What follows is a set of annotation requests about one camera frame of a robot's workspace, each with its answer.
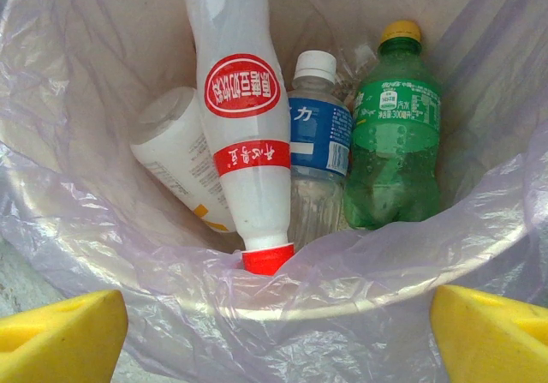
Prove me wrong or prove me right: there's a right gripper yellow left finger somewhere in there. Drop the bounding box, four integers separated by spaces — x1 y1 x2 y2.
0 289 129 383

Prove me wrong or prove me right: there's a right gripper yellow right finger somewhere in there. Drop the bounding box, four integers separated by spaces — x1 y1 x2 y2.
430 284 548 383

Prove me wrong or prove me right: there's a green soda bottle yellow cap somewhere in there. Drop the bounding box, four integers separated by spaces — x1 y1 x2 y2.
342 20 444 231

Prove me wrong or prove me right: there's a white bottle orange V mark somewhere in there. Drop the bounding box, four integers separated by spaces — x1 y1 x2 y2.
129 86 240 235

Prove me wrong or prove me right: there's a blue label bottle white cap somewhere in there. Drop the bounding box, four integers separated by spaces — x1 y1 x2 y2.
286 50 354 252

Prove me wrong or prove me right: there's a white bottle red oval label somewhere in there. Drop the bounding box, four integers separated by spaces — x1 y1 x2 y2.
183 0 297 278

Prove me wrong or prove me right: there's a white bin with plastic liner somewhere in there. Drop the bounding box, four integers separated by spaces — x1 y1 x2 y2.
0 0 548 383

